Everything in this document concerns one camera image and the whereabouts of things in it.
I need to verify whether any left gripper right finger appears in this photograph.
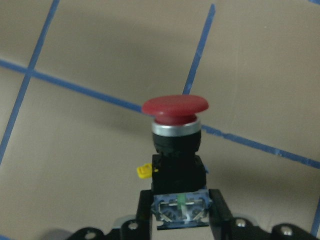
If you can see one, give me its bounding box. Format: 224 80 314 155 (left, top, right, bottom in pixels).
209 189 250 240

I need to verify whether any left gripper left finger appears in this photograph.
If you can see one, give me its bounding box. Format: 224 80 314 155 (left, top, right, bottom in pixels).
119 190 153 240

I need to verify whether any red emergency stop button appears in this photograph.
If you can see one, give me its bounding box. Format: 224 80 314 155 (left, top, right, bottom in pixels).
137 94 212 230

